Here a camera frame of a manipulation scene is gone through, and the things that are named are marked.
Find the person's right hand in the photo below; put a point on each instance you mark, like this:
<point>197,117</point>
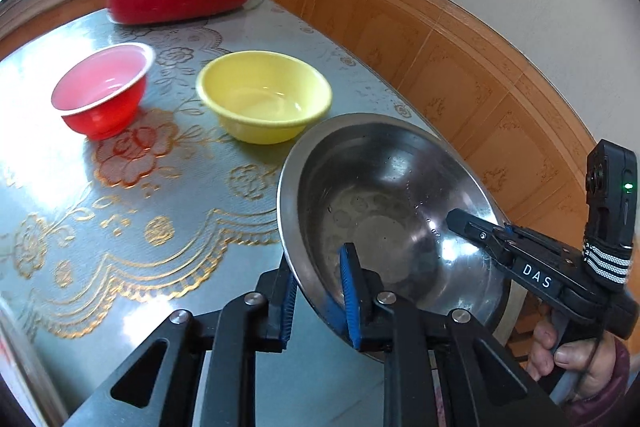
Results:
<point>575,357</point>

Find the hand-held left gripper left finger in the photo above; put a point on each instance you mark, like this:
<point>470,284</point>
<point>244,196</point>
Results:
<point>287,307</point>

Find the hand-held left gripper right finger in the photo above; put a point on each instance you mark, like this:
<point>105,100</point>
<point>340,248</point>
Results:
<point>350,297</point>

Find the stainless steel bowl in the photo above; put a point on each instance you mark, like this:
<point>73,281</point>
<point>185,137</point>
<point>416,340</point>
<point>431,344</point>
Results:
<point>380,187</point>

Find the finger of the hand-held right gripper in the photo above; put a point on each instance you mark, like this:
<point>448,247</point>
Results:
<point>472,229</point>
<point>540,244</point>

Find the yellow plastic bowl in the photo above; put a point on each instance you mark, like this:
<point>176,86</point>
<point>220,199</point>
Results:
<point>265,92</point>

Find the red plastic bowl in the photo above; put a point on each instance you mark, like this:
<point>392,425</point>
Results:
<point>100,82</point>

